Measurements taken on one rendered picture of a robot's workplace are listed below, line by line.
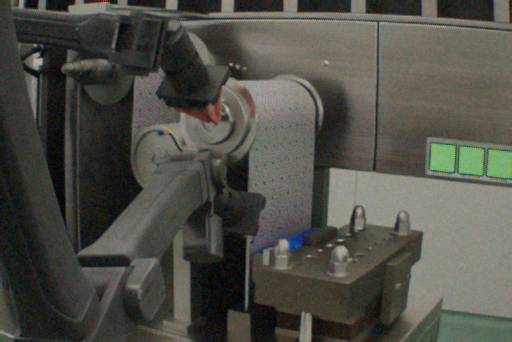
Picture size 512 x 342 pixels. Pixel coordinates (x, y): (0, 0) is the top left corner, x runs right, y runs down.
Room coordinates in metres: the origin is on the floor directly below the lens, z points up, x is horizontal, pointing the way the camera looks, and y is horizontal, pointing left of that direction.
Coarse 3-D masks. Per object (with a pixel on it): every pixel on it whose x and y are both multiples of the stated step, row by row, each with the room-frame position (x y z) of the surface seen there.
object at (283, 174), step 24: (288, 144) 1.26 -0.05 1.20; (312, 144) 1.34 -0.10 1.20; (264, 168) 1.18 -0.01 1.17; (288, 168) 1.26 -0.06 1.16; (312, 168) 1.35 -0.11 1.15; (264, 192) 1.19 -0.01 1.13; (288, 192) 1.26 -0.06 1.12; (264, 216) 1.19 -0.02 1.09; (288, 216) 1.27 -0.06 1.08; (264, 240) 1.19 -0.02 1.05
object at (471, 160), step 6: (462, 150) 1.28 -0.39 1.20; (468, 150) 1.28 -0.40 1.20; (474, 150) 1.27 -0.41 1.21; (480, 150) 1.27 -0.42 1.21; (462, 156) 1.28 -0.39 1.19; (468, 156) 1.28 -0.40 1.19; (474, 156) 1.27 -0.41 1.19; (480, 156) 1.27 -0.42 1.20; (462, 162) 1.28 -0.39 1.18; (468, 162) 1.28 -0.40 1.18; (474, 162) 1.27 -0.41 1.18; (480, 162) 1.27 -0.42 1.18; (462, 168) 1.28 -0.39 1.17; (468, 168) 1.28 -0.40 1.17; (474, 168) 1.27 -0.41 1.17; (480, 168) 1.26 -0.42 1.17; (474, 174) 1.27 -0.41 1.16; (480, 174) 1.26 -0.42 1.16
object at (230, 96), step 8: (224, 88) 1.15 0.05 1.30; (224, 96) 1.15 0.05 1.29; (232, 96) 1.15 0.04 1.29; (232, 104) 1.15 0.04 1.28; (240, 104) 1.14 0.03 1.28; (240, 112) 1.14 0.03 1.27; (240, 120) 1.14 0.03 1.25; (192, 128) 1.18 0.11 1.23; (240, 128) 1.14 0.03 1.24; (192, 136) 1.18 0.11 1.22; (232, 136) 1.15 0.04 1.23; (240, 136) 1.14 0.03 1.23; (200, 144) 1.18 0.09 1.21; (208, 144) 1.17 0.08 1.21; (216, 144) 1.16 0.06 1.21; (224, 144) 1.15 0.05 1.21; (232, 144) 1.15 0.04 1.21; (216, 152) 1.16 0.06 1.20; (224, 152) 1.15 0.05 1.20
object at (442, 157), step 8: (432, 144) 1.31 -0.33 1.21; (432, 152) 1.31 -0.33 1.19; (440, 152) 1.31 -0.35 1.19; (448, 152) 1.30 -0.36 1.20; (432, 160) 1.31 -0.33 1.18; (440, 160) 1.31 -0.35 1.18; (448, 160) 1.30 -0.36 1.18; (432, 168) 1.31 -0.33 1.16; (440, 168) 1.31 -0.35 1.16; (448, 168) 1.30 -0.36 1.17
